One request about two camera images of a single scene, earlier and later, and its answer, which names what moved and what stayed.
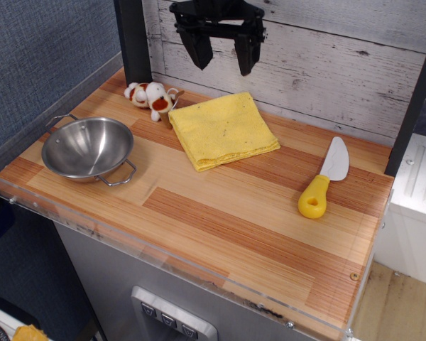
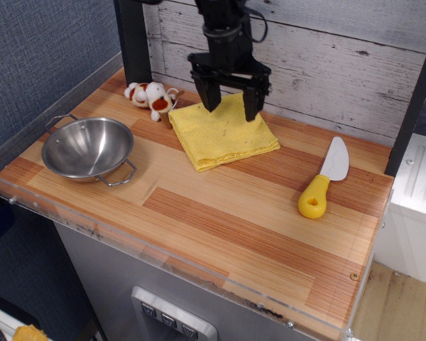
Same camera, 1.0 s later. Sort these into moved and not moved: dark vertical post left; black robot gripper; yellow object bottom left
Moved: black robot gripper
Not moved: dark vertical post left; yellow object bottom left
